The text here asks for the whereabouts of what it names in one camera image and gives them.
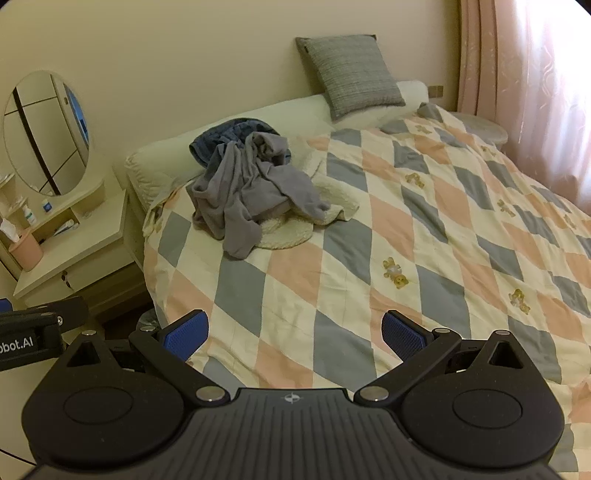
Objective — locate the white tube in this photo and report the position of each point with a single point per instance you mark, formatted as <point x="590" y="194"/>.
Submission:
<point x="65" y="227"/>

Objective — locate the long white pillow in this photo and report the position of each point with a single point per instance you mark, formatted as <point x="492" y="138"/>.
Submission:
<point x="166" y="157"/>

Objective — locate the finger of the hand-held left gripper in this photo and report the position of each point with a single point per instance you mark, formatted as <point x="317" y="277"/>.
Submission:
<point x="71" y="311"/>
<point x="4" y="306"/>

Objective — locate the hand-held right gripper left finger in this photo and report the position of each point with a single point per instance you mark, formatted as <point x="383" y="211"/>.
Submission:
<point x="187" y="334"/>

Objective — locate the grey woven cushion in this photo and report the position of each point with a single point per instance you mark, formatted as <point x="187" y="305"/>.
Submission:
<point x="355" y="76"/>

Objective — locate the oval mirror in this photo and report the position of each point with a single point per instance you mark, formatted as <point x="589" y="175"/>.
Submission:
<point x="46" y="134"/>

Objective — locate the round white side table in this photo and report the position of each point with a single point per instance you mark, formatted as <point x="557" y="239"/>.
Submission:
<point x="485" y="127"/>

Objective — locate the cream fleece blanket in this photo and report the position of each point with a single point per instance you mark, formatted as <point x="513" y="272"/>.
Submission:
<point x="286" y="235"/>

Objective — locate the white bottle with blue label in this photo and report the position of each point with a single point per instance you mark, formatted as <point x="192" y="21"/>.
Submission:
<point x="46" y="206"/>

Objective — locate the wall socket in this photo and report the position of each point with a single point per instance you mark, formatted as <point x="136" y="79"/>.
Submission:
<point x="436" y="91"/>

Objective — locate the pink curtain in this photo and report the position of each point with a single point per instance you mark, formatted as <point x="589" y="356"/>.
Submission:
<point x="540" y="92"/>

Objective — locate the grey garment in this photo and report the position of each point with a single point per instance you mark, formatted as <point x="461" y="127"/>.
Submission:
<point x="249" y="194"/>

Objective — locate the pink tissue bin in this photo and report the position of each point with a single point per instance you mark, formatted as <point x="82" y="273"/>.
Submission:
<point x="27" y="251"/>

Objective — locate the white bottle with green label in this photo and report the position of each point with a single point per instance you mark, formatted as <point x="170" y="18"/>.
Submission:
<point x="27" y="216"/>

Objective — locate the cream vanity dresser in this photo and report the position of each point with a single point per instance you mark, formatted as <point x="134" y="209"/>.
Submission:
<point x="87" y="235"/>

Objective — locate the white tissue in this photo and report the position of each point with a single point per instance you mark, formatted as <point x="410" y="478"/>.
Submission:
<point x="9" y="230"/>

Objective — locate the blue denim garment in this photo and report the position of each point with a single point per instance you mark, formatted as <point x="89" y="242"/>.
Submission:
<point x="221" y="134"/>

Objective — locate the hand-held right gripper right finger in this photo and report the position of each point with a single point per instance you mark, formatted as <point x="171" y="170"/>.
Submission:
<point x="401" y="339"/>

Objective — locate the checkered bear print quilt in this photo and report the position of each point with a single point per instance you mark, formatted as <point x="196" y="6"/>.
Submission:
<point x="369" y="230"/>

